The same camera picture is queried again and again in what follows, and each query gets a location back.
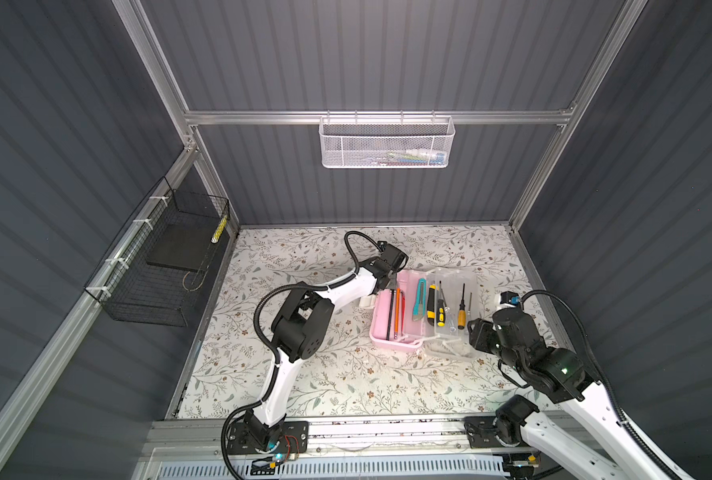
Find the black pad in basket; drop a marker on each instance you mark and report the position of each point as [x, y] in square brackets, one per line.
[182, 247]

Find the teal utility knife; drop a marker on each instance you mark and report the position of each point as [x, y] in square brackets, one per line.
[420, 303]

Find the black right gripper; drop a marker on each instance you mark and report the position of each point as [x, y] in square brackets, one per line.
[477, 332]

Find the aluminium corner frame post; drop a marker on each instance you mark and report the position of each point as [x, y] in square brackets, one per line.
[149, 48]

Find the yellow handled screwdriver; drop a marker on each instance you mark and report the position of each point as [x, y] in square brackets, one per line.
[462, 311]

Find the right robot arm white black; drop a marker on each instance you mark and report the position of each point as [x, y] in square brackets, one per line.
[513, 338]

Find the clear tool box lid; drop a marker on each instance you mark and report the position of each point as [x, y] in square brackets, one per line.
[452, 297]

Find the pink tool box base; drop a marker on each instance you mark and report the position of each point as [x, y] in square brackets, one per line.
[415, 332]

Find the yellow tube in black basket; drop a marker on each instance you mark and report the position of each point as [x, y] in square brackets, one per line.
[219, 230]

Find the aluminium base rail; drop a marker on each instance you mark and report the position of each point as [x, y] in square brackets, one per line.
[333, 437]

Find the orange hex key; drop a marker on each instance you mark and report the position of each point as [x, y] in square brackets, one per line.
[397, 300]

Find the horizontal aluminium frame bar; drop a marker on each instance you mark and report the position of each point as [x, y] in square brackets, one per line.
[510, 117]

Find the yellow black utility knife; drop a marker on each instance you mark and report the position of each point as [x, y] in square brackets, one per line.
[431, 311]

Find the white wire mesh basket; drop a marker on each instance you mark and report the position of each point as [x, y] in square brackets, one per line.
[386, 146]

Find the black wire basket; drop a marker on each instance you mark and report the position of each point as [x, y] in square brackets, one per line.
[130, 290]

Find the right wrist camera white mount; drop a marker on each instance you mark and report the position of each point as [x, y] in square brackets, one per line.
[509, 299]

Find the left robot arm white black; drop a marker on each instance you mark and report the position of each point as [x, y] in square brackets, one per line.
[299, 329]

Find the red hex key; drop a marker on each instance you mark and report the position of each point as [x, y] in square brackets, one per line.
[401, 314]

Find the white latch of tool box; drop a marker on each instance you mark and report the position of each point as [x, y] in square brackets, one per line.
[367, 302]

